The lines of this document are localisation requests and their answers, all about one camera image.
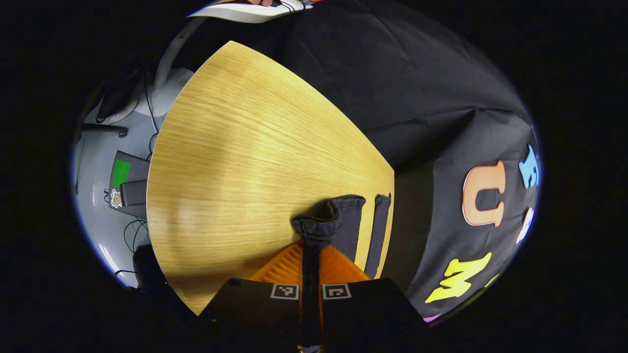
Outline white curved frame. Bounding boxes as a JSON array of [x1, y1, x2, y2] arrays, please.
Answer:
[[146, 17, 208, 118]]

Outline black power adapter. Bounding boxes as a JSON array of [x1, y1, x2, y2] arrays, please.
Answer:
[[120, 180, 149, 207]]

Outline grey box with green label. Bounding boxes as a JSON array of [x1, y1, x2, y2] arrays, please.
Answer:
[[108, 150, 151, 219]]

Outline dark grey jeans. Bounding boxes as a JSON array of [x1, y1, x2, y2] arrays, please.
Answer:
[[290, 194, 393, 350]]

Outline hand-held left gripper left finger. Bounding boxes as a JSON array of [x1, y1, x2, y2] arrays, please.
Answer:
[[198, 239, 303, 353]]

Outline black backdrop cloth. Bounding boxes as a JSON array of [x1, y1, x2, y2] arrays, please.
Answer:
[[186, 0, 542, 324]]

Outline dark bulky object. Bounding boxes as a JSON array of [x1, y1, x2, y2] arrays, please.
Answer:
[[131, 244, 171, 296]]

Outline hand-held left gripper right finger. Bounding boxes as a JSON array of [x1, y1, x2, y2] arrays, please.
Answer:
[[319, 244, 428, 353]]

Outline white flat device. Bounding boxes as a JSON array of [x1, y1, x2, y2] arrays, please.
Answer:
[[188, 0, 315, 24]]

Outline thin black cable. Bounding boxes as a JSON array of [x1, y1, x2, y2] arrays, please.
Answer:
[[122, 218, 150, 254]]

